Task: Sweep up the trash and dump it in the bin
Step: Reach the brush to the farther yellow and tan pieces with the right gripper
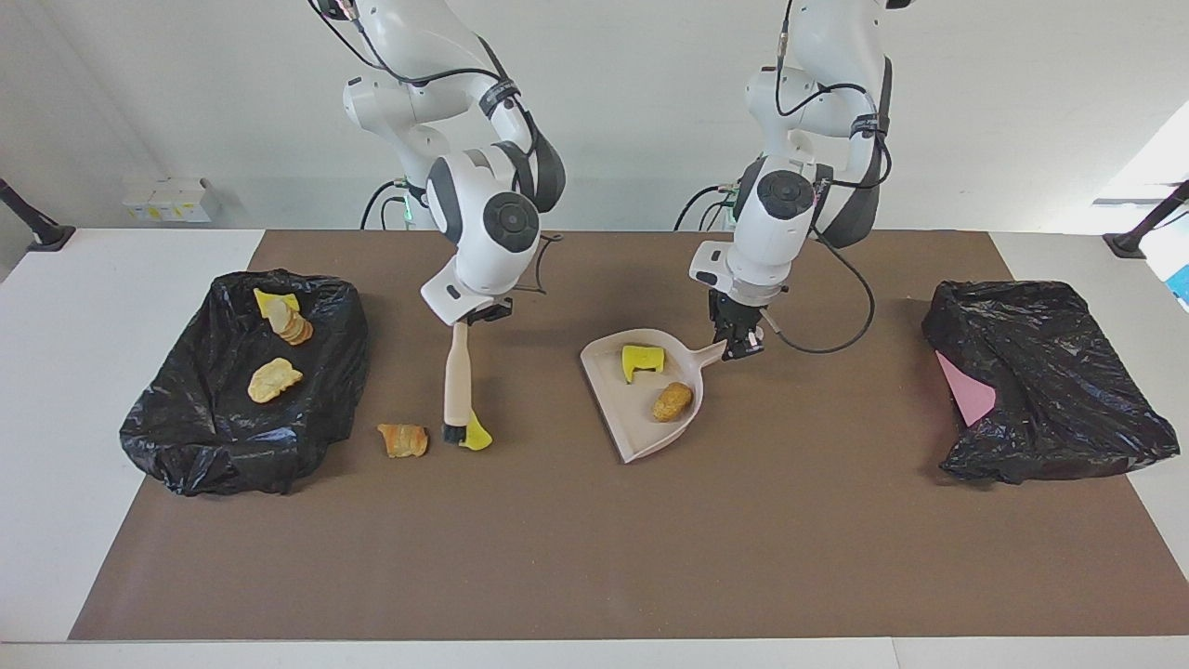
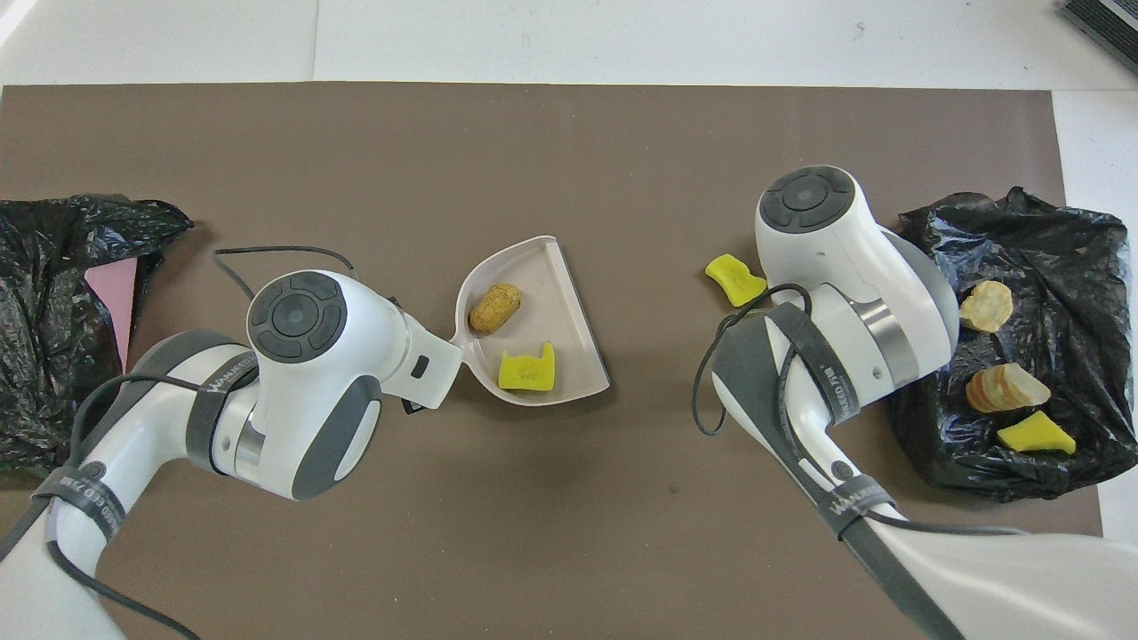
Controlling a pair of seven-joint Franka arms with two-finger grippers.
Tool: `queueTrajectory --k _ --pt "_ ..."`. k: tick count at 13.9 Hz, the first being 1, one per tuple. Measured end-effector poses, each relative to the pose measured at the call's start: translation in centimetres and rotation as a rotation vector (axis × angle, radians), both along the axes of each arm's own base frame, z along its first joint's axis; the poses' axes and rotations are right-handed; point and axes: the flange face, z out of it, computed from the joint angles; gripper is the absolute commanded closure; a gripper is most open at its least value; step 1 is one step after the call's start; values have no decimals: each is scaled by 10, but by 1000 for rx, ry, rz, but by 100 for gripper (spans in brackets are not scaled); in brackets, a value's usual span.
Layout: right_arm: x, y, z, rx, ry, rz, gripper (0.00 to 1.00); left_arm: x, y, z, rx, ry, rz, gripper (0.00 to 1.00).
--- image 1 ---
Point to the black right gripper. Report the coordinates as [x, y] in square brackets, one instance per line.
[488, 312]

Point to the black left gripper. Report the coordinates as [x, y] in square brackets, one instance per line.
[736, 311]

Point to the beige hand brush black bristles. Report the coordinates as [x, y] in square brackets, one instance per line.
[457, 381]

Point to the brown fried nugget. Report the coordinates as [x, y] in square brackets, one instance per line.
[671, 401]

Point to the notched yellow sponge block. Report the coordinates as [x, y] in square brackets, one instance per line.
[641, 358]

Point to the curved yellow sponge piece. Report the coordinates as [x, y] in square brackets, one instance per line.
[480, 437]

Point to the beige plastic dustpan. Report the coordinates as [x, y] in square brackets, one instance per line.
[632, 418]

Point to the sliced bread loaf piece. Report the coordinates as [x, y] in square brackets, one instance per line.
[293, 323]

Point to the yellow sponge wedge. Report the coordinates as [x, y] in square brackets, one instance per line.
[269, 299]

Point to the pale bread chunk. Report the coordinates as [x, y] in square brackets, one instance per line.
[274, 380]

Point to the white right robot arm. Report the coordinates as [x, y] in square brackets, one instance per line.
[488, 232]

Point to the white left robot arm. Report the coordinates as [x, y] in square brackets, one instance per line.
[780, 214]

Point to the pink plastic bin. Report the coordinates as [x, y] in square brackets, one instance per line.
[971, 395]

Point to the black trash bag lined bin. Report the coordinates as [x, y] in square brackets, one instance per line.
[214, 437]

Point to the black trash bag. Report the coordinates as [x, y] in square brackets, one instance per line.
[1050, 372]

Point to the orange striped bread piece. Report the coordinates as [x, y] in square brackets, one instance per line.
[402, 440]

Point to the brown table mat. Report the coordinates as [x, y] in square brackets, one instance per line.
[594, 557]

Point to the white boxes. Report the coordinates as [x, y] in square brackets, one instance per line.
[172, 200]

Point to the blue object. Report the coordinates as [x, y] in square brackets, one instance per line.
[1182, 283]

